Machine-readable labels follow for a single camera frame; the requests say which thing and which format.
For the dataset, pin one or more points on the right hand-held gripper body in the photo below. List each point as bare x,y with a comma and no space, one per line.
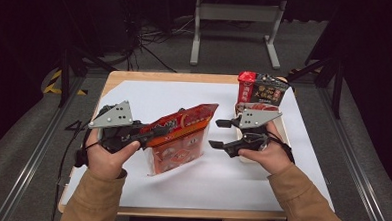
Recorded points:
257,118

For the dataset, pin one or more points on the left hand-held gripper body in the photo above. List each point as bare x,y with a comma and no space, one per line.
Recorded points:
113,115

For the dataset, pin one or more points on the large clear orange packet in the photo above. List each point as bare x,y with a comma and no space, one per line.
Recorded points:
179,149

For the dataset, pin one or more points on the white divided plastic box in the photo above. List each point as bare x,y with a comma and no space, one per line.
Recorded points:
284,130

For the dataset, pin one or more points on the red black printed packet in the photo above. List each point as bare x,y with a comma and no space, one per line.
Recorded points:
268,90

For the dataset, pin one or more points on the person's right hand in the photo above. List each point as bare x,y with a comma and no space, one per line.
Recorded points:
273,159

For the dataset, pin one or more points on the person's left hand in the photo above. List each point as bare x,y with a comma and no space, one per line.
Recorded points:
106,163

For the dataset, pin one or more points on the white table mat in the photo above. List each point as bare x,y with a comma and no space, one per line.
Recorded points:
171,92

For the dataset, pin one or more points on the black tripod stand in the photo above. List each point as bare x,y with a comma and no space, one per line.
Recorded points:
64,74
336,86

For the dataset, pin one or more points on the yellow black floor tape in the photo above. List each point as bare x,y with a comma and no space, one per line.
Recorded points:
51,82

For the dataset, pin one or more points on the grey metal stand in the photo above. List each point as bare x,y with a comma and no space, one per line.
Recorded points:
236,12

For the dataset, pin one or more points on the aluminium floor rail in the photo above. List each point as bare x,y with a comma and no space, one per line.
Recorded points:
355,164
31,160

